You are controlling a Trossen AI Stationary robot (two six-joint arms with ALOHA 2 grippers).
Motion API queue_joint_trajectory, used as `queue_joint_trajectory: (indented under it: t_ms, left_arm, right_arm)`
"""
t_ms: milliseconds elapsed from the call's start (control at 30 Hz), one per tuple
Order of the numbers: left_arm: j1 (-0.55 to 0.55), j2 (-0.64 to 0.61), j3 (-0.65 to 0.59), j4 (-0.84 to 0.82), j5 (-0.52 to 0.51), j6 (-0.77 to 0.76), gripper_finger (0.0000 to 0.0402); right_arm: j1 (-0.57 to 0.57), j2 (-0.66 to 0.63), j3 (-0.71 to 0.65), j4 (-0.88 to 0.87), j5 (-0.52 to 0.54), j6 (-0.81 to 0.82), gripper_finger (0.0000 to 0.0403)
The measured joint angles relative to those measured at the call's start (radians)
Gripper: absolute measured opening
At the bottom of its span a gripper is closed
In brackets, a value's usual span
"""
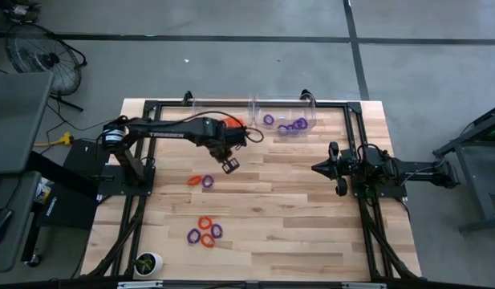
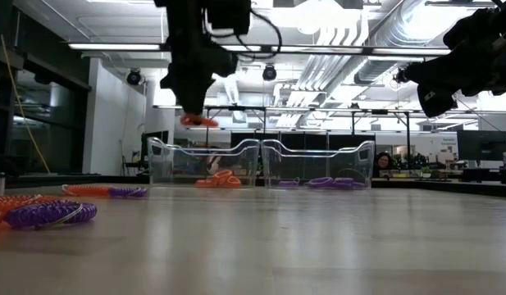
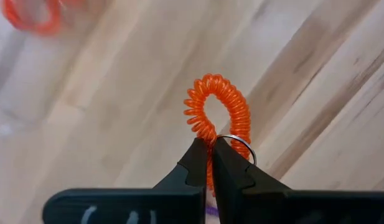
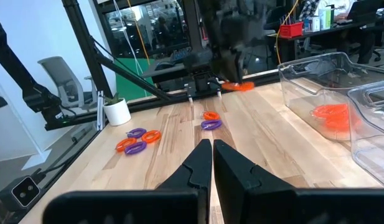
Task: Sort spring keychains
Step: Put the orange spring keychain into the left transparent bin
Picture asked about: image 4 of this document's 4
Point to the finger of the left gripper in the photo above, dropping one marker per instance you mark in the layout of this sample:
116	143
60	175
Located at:
236	68
226	67

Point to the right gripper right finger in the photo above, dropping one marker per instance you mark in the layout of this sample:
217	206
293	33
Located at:
238	186

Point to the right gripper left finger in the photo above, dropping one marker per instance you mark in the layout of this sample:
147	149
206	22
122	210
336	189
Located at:
191	180

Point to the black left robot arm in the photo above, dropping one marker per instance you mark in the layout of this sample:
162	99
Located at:
232	7

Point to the red plastic crate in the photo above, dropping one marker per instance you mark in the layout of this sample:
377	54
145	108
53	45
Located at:
291	30

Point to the clear plastic bin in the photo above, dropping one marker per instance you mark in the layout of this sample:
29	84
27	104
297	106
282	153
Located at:
291	93
372	155

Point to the person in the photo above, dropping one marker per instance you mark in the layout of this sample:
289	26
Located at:
163	31
310	7

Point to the green panel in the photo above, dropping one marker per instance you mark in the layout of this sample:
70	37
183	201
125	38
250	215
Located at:
132	84

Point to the small plant in white pot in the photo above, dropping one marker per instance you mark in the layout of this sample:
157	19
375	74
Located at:
117	113

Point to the dark office desk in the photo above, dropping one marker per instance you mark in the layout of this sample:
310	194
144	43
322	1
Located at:
335	29

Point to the black office chair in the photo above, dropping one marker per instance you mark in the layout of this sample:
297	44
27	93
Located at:
378	40

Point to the grey office chair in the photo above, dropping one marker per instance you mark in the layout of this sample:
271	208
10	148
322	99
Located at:
64	81

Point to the silver metal bracket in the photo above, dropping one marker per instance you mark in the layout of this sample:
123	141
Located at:
101	112

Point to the black aluminium rig frame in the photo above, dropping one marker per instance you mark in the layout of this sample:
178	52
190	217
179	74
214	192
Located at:
87	46

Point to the small black depth camera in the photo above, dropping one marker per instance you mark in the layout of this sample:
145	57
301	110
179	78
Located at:
23	194

